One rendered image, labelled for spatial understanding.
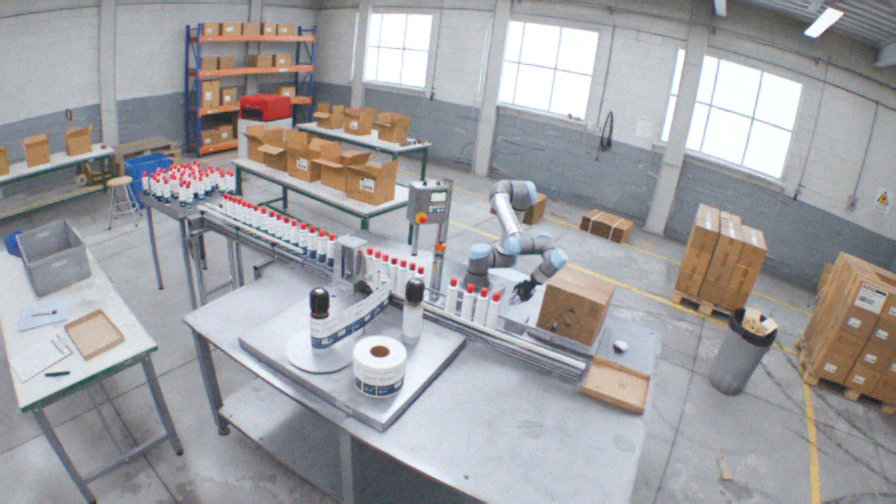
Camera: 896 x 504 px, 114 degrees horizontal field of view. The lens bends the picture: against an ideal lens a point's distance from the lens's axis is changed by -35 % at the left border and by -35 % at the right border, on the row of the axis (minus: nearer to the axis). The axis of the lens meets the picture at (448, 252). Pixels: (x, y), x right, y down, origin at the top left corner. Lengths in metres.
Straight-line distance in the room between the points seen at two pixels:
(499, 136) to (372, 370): 6.61
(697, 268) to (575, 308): 2.95
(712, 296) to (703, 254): 0.48
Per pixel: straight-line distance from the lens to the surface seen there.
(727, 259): 4.95
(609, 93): 7.19
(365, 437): 1.66
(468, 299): 2.10
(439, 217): 2.17
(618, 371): 2.22
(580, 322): 2.20
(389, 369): 1.65
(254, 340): 2.04
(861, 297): 4.52
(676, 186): 7.09
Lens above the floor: 2.09
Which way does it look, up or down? 25 degrees down
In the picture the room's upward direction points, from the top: 7 degrees clockwise
